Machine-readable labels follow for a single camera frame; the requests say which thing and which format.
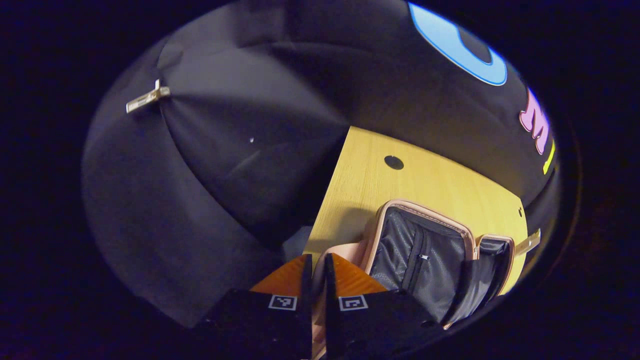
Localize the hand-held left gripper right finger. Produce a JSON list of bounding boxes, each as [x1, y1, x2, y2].
[[324, 253, 446, 360]]

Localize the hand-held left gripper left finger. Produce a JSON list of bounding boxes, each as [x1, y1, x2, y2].
[[195, 254, 314, 360]]

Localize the pink suitcase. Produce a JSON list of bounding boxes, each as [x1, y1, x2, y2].
[[311, 199, 517, 360]]

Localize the cloth clip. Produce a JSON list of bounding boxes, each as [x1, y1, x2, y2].
[[126, 79, 171, 114], [514, 228, 542, 257]]

